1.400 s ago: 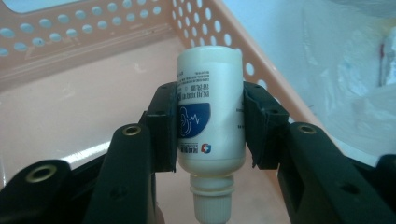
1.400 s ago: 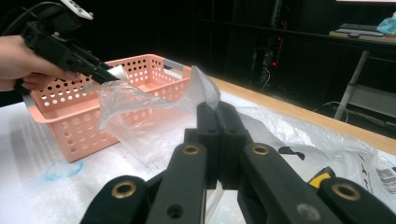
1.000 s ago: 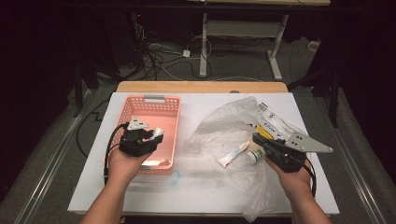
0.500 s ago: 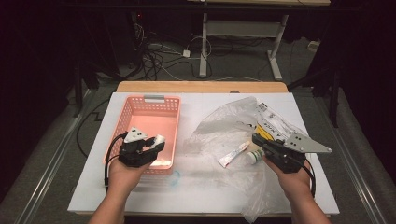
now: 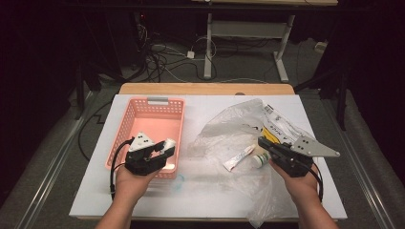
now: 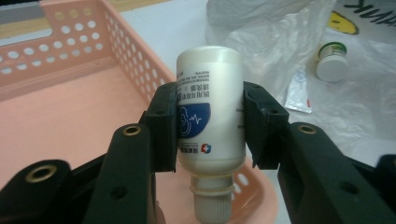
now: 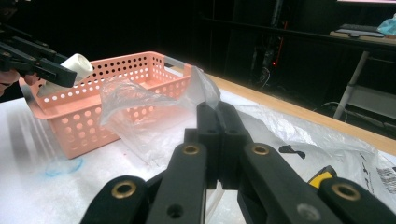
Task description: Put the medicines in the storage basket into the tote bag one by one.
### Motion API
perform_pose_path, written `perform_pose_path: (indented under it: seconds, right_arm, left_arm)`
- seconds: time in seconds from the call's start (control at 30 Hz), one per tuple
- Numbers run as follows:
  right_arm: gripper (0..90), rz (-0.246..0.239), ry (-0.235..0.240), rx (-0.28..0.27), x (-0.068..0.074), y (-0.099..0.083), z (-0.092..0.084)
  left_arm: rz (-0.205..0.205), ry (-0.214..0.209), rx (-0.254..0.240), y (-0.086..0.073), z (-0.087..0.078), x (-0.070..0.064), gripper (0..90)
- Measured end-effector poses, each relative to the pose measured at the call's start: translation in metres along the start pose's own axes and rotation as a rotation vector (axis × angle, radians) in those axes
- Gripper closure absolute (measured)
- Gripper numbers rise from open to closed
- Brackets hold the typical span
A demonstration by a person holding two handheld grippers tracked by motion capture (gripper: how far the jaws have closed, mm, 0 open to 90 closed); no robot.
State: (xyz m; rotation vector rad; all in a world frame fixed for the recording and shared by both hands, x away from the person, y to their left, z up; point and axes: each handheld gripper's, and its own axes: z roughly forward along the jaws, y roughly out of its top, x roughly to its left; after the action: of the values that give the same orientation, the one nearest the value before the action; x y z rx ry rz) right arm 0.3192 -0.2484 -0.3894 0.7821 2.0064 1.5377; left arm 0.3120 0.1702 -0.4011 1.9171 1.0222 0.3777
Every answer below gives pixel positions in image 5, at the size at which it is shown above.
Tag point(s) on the white desk frame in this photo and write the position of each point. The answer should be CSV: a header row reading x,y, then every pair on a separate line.
x,y
245,29

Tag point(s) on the white tube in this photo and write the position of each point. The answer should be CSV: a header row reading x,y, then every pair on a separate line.
x,y
238,158

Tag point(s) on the white power strip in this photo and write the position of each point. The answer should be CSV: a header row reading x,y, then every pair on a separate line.
x,y
321,47

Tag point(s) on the person's right hand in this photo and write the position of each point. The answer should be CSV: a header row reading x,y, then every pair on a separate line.
x,y
302,187

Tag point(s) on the black computer tower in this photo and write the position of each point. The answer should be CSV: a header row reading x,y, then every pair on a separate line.
x,y
127,38

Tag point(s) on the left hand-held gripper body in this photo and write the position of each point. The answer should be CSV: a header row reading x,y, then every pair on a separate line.
x,y
143,160

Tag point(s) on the person's left hand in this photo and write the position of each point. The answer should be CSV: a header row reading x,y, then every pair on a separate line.
x,y
132,187

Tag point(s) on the black metal stand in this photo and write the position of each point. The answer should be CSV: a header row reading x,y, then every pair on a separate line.
x,y
342,101
80,95

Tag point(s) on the metal floor rail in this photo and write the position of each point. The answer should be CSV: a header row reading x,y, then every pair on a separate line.
x,y
52,168
363,178

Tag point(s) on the white power adapter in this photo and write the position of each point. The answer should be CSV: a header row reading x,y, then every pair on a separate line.
x,y
190,54

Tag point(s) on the small white container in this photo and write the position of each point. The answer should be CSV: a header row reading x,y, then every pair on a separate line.
x,y
169,143

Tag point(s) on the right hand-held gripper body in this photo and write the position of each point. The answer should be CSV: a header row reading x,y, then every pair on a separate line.
x,y
296,159

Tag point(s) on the clear plastic bag yellow smiley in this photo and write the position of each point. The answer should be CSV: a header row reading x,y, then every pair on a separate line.
x,y
229,133

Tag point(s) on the pink perforated plastic basket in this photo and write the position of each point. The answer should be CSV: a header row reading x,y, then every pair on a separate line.
x,y
153,124

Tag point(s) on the white table mat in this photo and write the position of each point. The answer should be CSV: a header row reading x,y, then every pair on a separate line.
x,y
197,197

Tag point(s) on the white bottle green label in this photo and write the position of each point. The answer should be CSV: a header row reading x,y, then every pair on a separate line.
x,y
260,160

